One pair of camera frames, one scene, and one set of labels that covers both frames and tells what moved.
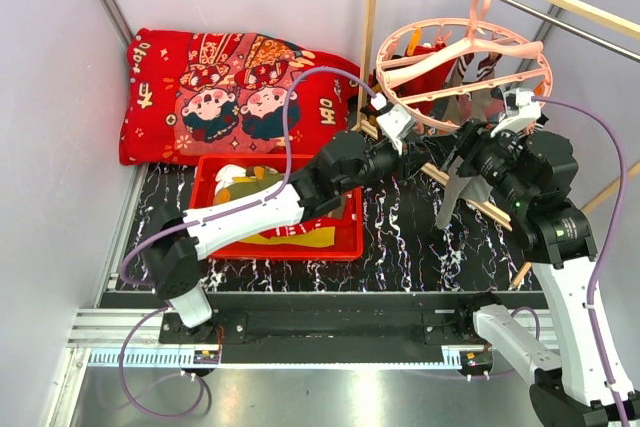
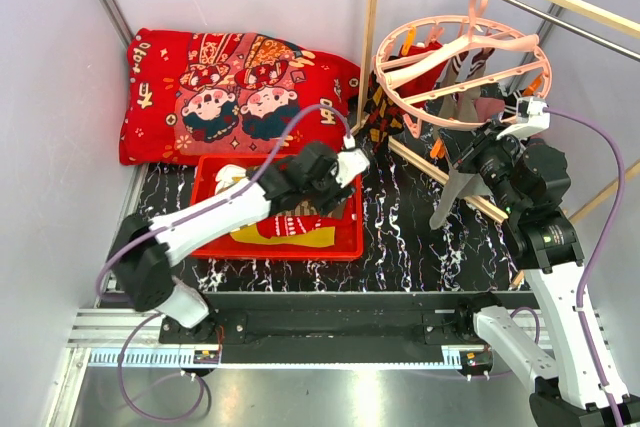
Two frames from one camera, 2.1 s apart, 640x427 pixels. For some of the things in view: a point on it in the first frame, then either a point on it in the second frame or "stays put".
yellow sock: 320,238 stays put
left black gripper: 415,157 → 337,195
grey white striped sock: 459,187 stays put
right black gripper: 474,139 stays put
